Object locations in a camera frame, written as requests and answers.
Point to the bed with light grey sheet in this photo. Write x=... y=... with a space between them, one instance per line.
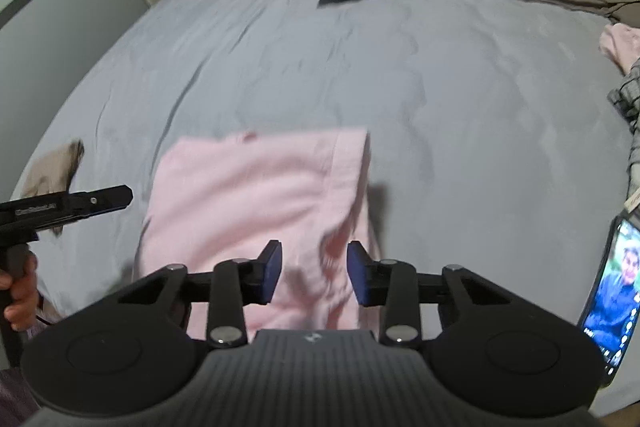
x=300 y=57

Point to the grey striped garment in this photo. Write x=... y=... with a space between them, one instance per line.
x=627 y=92

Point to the brown cloth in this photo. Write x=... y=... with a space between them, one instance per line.
x=55 y=167

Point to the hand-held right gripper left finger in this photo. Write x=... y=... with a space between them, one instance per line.
x=271 y=274

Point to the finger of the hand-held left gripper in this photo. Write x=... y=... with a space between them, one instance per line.
x=100 y=198

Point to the person's left hand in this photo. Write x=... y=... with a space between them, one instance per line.
x=22 y=302

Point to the pink garment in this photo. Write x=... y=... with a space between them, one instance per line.
x=250 y=197

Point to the pink fleece cloth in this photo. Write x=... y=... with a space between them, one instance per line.
x=620 y=44

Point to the smartphone with lit screen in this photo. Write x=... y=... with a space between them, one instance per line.
x=615 y=297

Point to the beige cloth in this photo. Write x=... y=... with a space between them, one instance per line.
x=633 y=202

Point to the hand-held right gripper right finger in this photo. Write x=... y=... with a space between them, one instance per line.
x=356 y=274

